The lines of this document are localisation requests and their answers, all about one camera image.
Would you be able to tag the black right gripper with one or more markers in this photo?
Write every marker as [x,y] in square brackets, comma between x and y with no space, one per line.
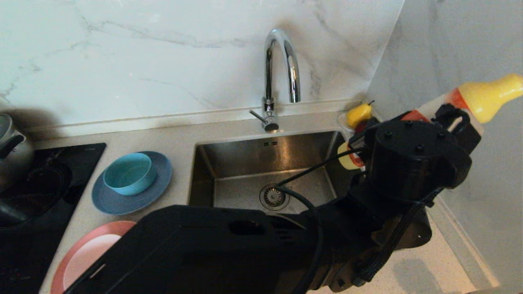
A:
[470,132]

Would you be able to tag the black frying pan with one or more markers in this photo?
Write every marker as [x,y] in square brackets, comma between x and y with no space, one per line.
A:
[32,196]

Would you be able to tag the chrome gooseneck faucet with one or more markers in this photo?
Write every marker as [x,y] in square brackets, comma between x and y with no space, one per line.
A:
[268,79]

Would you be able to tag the large salmon pink plate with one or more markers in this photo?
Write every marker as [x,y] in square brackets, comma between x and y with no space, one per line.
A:
[79,243]

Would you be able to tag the round metal drain strainer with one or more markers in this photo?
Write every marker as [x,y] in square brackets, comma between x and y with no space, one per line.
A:
[269,200]

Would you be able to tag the blue plate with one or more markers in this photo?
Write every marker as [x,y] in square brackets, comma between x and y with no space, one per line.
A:
[122,204]

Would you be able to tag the stainless steel sink basin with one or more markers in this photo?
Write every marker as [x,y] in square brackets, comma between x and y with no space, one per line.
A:
[229,183]

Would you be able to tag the yellow pear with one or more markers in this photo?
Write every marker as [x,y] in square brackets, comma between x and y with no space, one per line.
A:
[358,114]

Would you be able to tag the small white fruit dish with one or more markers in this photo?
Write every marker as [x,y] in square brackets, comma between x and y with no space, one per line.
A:
[341,121]

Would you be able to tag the small pale pink plate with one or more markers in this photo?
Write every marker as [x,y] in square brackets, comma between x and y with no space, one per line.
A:
[88,257]

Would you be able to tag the orange yellow-capped detergent bottle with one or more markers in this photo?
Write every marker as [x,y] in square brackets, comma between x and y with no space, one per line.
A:
[488,98]

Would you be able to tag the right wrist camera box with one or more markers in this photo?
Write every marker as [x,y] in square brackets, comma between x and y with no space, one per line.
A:
[367,130]

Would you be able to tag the black induction cooktop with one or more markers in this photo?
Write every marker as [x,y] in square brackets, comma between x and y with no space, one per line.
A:
[81,163]

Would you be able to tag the teal bowl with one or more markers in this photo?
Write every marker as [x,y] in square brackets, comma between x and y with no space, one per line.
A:
[129,173]

